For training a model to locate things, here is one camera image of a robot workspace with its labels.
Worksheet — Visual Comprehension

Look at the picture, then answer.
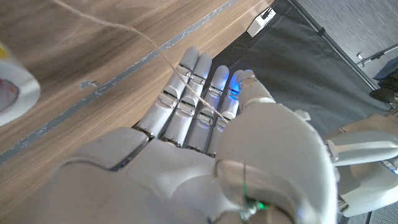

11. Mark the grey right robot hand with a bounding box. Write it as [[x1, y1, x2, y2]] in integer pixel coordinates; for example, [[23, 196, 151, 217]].
[[15, 46, 340, 224]]

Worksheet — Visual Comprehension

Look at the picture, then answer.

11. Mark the jute twine strand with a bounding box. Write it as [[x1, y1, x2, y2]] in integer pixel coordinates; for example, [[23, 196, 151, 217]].
[[51, 0, 229, 124]]

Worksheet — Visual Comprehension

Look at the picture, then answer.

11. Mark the grey marking tape outline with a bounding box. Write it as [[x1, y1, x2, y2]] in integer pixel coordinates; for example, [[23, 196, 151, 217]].
[[0, 0, 240, 166]]

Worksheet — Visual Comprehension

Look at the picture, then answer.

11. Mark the white adhesive tape roll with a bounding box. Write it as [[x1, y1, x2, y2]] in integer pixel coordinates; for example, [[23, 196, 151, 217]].
[[0, 42, 41, 127]]

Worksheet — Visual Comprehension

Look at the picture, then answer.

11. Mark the black backdrop curtain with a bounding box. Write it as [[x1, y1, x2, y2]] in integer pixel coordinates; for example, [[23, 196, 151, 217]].
[[205, 0, 392, 138]]

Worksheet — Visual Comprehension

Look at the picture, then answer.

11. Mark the white power outlet box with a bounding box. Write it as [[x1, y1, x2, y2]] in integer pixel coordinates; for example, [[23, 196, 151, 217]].
[[247, 7, 277, 38]]

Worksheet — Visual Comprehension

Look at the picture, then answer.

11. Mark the blue plastic container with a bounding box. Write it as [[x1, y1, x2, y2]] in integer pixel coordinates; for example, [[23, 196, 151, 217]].
[[373, 55, 398, 82]]

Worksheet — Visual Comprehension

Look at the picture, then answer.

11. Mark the black backdrop frame pole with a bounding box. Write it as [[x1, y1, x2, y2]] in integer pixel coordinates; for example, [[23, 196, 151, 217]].
[[285, 0, 382, 91]]

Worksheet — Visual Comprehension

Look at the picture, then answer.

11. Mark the black wall fixture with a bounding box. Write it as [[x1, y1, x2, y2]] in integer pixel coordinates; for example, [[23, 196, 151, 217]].
[[356, 43, 398, 68]]

